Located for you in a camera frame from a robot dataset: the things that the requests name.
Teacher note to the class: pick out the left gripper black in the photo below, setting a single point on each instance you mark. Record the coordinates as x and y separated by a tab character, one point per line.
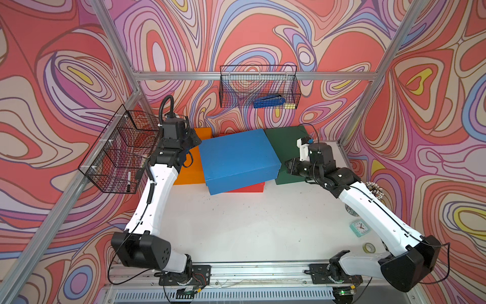
190	133

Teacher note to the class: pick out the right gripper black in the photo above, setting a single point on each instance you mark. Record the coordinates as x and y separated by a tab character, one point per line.
292	169

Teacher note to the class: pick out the green shoebox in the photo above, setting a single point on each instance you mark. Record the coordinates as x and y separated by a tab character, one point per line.
284	143

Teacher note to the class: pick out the red shoebox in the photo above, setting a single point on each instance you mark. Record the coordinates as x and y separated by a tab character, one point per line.
256	188

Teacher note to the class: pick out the blue shoebox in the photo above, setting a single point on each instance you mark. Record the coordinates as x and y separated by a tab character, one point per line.
238	160

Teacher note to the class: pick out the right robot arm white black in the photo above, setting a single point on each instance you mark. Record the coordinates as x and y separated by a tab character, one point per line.
409	256

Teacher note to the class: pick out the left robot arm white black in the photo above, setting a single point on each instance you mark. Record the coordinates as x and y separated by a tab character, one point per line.
141	245

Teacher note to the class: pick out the orange shoebox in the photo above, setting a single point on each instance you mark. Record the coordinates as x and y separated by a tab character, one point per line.
194	173

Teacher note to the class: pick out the yellow item in basket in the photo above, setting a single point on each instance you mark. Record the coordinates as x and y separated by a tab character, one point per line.
289	106

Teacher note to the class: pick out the blue tool in basket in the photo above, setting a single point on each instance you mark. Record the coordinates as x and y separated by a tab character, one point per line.
269	101

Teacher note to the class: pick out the marker pen in basket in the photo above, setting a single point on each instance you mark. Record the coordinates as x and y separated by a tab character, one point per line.
128	188

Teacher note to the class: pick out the cup of pencils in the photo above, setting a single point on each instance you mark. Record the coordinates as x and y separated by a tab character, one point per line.
375	189

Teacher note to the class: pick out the small teal clock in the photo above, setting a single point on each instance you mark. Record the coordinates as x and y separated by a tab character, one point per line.
359	228

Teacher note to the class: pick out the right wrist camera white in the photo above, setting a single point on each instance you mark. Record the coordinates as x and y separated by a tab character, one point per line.
303	145

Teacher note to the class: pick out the black wire basket back wall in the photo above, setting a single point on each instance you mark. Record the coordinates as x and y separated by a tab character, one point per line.
240	85

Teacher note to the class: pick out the black wire basket wall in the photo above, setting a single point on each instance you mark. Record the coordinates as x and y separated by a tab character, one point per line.
240	85
124	145

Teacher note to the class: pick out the black wire basket left wall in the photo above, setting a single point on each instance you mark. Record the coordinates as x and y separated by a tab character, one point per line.
124	145

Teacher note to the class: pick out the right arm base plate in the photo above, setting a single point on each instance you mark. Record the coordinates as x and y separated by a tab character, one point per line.
325	273

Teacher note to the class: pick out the aluminium front rail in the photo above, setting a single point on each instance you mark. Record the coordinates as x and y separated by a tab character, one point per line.
253	282

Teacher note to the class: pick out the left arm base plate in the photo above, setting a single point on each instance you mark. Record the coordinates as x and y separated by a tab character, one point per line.
196	275

